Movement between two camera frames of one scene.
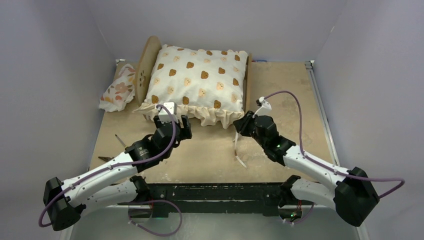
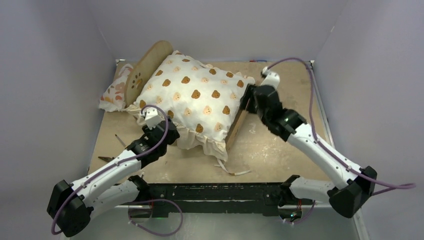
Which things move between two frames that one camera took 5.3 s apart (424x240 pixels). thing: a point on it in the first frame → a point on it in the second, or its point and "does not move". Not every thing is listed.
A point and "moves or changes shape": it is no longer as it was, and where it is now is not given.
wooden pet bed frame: (145, 59) moves or changes shape
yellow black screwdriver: (127, 148) does not move
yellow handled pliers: (106, 159) does not move
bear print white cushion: (206, 83) moves or changes shape
